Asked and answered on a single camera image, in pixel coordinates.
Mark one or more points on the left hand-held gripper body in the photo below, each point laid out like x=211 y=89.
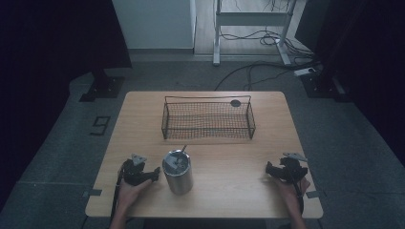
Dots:
x=133 y=173

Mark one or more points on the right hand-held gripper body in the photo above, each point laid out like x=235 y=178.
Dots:
x=292 y=170

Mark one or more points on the stainless steel cup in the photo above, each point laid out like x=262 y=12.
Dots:
x=178 y=176

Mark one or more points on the person's right hand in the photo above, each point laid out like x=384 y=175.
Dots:
x=290 y=192

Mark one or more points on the person's left hand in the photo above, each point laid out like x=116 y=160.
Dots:
x=129 y=195

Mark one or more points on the grey tape strip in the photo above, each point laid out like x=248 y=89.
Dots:
x=313 y=194
x=93 y=192

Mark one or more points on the thin metal utensil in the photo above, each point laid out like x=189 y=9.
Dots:
x=182 y=153

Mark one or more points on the black round table grommet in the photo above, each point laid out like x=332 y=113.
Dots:
x=235 y=102

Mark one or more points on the black stand base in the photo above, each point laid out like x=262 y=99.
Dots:
x=103 y=89
x=321 y=86

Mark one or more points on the white power strip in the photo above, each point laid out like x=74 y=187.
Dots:
x=305 y=71

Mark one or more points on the black curtain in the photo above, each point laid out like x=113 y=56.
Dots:
x=57 y=47
x=359 y=63

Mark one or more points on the white cabinet panel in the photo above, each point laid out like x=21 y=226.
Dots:
x=156 y=24

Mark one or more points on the white desk frame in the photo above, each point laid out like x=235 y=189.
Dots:
x=251 y=19

